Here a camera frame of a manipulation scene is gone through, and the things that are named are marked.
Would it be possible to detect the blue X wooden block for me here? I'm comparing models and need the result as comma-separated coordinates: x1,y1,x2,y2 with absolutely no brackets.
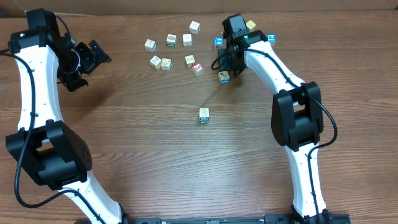
218,71,230,84

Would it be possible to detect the red three wooden block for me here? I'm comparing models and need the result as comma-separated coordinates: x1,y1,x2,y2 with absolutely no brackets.
192,63,204,77

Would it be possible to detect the green letter wooden block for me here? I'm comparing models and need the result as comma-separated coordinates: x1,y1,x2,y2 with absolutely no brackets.
199,108,210,124

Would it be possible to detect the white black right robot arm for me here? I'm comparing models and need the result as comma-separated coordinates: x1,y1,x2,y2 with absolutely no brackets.
211,14,333,223

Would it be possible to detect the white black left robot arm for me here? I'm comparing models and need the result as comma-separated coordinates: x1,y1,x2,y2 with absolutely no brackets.
1,8,130,223

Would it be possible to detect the blue top wooden block middle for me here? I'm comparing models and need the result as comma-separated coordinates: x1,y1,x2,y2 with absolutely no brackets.
213,37,224,49

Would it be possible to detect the wooden block numeral one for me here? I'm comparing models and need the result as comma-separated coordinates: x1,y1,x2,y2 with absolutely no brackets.
185,55,196,68

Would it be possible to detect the yellow top wooden block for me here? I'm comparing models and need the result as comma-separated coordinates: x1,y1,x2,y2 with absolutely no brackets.
246,20,256,32

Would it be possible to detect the wooden block top centre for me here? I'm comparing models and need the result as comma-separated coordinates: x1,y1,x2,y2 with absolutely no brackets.
189,21,200,35

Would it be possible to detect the plain wooden block red side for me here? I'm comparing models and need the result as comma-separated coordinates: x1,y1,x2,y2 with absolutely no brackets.
182,34,192,47

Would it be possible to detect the blue top wooden block right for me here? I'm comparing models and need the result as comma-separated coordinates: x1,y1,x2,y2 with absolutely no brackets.
267,34,276,46

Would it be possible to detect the green B wooden block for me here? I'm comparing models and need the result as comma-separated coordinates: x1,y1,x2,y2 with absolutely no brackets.
166,34,177,47

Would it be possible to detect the green sided wooden block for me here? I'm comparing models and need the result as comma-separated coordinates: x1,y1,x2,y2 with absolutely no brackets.
161,58,172,71

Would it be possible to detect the blue sided wooden block left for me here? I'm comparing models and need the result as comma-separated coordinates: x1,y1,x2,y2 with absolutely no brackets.
144,39,157,52

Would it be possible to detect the X marked wooden block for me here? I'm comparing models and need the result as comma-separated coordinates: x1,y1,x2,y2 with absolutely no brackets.
150,55,162,70

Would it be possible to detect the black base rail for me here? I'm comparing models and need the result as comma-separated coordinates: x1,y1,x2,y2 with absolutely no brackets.
74,212,352,224

